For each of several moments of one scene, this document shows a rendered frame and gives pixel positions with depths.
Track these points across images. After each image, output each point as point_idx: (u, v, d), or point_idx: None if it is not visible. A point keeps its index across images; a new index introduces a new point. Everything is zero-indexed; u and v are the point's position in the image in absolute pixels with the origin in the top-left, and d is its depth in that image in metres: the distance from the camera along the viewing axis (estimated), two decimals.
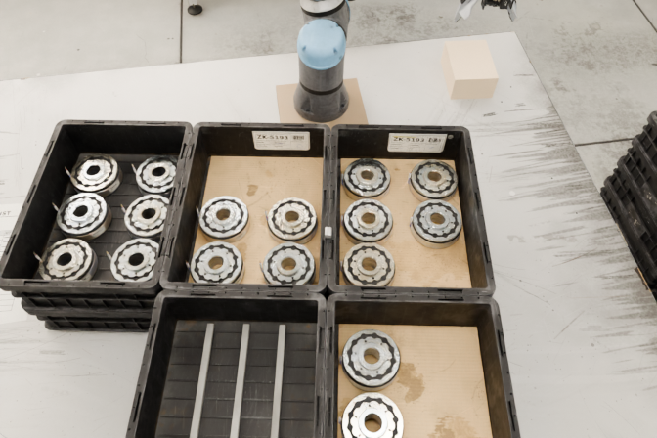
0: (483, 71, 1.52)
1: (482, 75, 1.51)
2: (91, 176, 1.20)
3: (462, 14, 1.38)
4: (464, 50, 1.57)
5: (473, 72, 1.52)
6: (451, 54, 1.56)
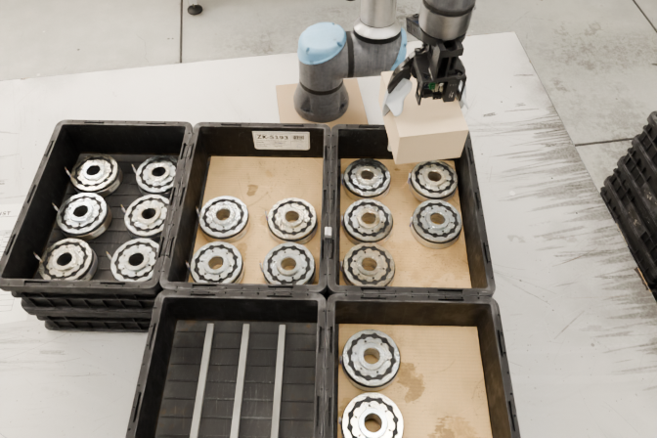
0: (444, 119, 0.95)
1: (443, 126, 0.94)
2: (91, 176, 1.20)
3: (392, 108, 0.94)
4: (413, 85, 1.00)
5: (428, 123, 0.95)
6: None
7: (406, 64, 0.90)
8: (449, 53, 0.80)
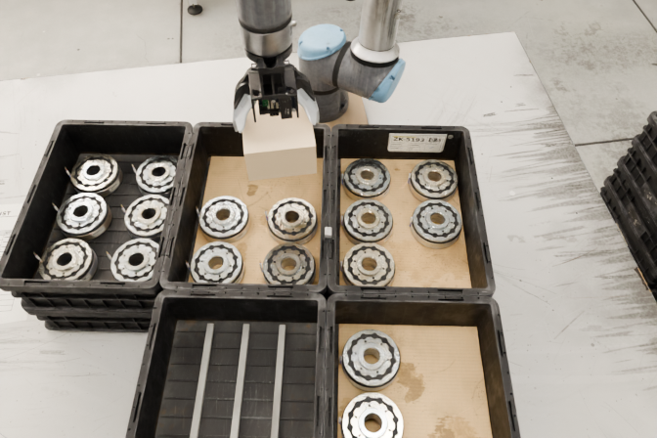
0: (292, 136, 0.93)
1: (290, 143, 0.92)
2: (91, 176, 1.20)
3: (238, 124, 0.92)
4: None
5: (276, 140, 0.93)
6: None
7: (243, 79, 0.88)
8: (268, 70, 0.78)
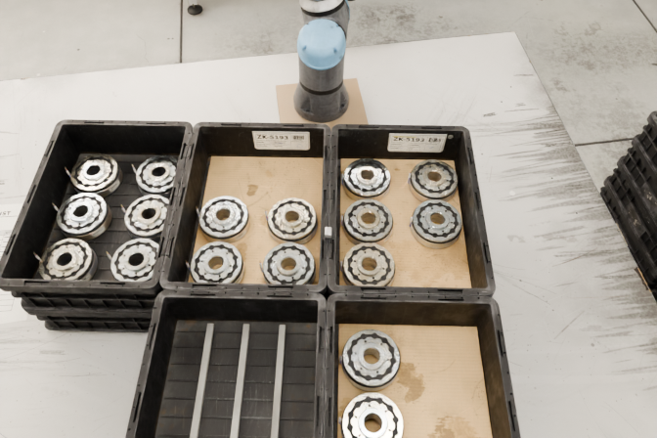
0: None
1: None
2: (91, 176, 1.20)
3: None
4: None
5: None
6: None
7: None
8: None
